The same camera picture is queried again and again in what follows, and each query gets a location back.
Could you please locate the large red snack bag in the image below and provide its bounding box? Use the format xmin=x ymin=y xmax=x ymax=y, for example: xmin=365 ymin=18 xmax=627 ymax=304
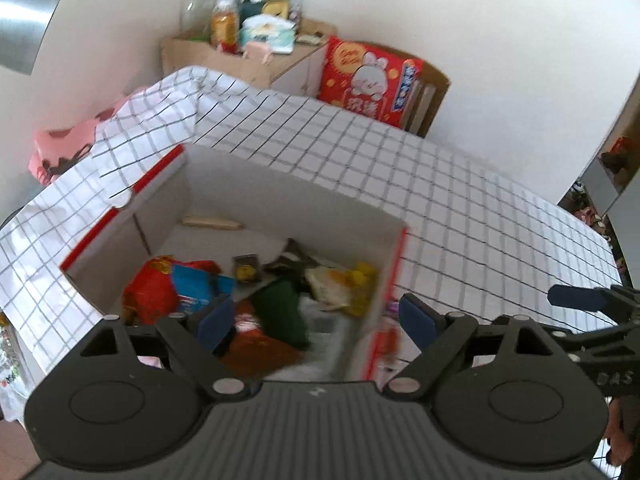
xmin=122 ymin=256 xmax=221 ymax=325

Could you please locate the blue snack bag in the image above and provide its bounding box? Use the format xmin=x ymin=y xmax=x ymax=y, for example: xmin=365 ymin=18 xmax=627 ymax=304
xmin=170 ymin=264 xmax=235 ymax=314

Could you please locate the orange-brown snack bag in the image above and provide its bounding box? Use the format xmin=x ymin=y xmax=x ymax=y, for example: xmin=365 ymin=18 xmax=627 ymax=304
xmin=221 ymin=300 xmax=303 ymax=378

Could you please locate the small black yellow packet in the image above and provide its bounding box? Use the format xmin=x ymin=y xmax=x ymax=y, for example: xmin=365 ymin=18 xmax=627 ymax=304
xmin=233 ymin=254 xmax=262 ymax=285

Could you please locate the dark green snack packet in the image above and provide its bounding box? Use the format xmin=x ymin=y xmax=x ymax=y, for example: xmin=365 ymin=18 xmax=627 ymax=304
xmin=248 ymin=280 xmax=310 ymax=351

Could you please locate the beige wafer stick snack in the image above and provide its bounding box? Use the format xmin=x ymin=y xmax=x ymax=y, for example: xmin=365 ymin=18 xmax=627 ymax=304
xmin=181 ymin=216 xmax=245 ymax=231

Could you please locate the white plastic snack bag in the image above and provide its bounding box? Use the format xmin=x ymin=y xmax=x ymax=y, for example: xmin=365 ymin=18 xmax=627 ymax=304
xmin=267 ymin=296 xmax=360 ymax=382

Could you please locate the egg print snack packet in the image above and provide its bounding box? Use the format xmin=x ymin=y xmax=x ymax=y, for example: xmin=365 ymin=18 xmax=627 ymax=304
xmin=305 ymin=266 xmax=352 ymax=311

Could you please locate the yellow candy bag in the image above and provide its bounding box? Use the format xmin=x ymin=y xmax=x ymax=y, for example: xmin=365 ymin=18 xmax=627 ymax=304
xmin=344 ymin=261 xmax=378 ymax=318

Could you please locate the black snack packet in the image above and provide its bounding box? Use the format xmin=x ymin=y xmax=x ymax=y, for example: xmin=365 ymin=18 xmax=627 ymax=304
xmin=262 ymin=238 xmax=321 ymax=294

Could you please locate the white black grid tablecloth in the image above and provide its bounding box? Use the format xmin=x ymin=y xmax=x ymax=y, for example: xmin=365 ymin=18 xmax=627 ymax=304
xmin=0 ymin=64 xmax=626 ymax=476

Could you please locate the red cardboard box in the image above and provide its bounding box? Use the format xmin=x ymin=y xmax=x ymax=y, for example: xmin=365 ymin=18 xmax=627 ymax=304
xmin=60 ymin=145 xmax=407 ymax=380

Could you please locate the wooden chair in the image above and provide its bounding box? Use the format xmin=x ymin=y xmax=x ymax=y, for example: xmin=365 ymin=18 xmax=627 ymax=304
xmin=367 ymin=42 xmax=451 ymax=138

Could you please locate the red rabbit cushion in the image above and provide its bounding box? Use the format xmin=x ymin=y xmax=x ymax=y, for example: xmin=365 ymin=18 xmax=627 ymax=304
xmin=318 ymin=36 xmax=424 ymax=128

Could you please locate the wooden side cabinet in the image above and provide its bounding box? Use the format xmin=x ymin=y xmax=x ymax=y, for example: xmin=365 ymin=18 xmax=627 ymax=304
xmin=160 ymin=18 xmax=337 ymax=98

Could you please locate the orange drink bottle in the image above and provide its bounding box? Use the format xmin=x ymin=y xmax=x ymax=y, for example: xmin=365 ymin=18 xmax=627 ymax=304
xmin=210 ymin=0 xmax=240 ymax=54

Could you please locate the tissue pack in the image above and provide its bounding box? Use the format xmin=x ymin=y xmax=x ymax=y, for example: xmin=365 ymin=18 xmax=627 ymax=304
xmin=240 ymin=14 xmax=296 ymax=54

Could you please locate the clear glass jar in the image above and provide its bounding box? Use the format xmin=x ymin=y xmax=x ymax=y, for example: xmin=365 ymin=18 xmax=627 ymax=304
xmin=180 ymin=0 xmax=217 ymax=40

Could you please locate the silver desk lamp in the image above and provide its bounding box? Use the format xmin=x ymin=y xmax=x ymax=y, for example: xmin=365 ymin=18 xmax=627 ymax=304
xmin=0 ymin=0 xmax=61 ymax=76

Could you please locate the grey wall cabinet unit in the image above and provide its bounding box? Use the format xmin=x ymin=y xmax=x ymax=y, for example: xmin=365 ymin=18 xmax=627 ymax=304
xmin=559 ymin=86 xmax=639 ymax=287

